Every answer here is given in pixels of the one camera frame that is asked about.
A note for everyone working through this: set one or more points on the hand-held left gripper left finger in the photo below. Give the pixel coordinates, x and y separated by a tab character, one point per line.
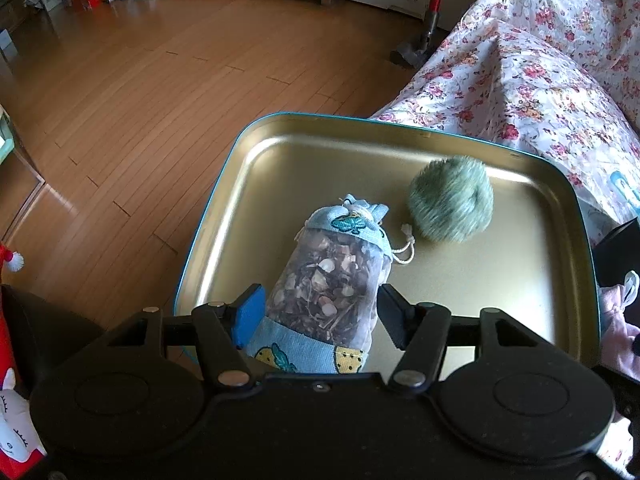
249	312

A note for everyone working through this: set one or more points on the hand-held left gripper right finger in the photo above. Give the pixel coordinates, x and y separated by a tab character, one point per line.
395	312

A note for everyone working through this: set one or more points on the mesh herb sachet pouch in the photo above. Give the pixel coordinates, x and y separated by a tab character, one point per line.
325	285

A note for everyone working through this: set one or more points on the gold tin tray teal rim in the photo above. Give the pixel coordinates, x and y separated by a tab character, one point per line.
500	285

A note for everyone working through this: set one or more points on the pink cloth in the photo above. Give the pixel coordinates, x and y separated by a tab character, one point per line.
620	330

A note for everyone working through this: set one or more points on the green fluffy pom-pom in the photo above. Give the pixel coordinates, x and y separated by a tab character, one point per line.
450	200

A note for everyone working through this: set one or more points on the red white plush toy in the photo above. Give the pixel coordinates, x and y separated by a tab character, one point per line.
15	410

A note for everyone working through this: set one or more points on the floral bedsheet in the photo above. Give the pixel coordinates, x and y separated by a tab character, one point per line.
525	85

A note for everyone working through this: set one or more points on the red stick vacuum cleaner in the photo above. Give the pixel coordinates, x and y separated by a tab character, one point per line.
433	5

